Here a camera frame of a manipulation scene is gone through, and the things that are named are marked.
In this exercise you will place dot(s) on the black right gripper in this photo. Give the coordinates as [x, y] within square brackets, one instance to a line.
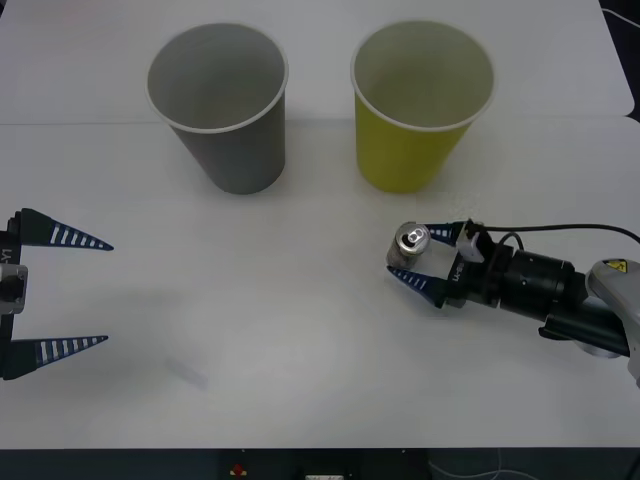
[475, 282]

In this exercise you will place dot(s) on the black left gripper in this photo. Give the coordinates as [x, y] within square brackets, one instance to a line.
[12, 247]

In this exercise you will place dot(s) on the silver drink can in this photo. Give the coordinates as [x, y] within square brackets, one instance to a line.
[406, 247]

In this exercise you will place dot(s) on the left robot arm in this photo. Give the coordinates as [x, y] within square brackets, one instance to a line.
[11, 287]

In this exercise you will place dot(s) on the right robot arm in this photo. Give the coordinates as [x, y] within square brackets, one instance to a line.
[540, 285]

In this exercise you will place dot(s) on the yellow-green plastic waste bin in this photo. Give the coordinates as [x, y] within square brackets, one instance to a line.
[400, 155]

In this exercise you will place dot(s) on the grey plastic waste bin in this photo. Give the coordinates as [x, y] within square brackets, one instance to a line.
[235, 155]

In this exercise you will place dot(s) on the black robot torso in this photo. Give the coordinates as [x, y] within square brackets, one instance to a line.
[325, 465]

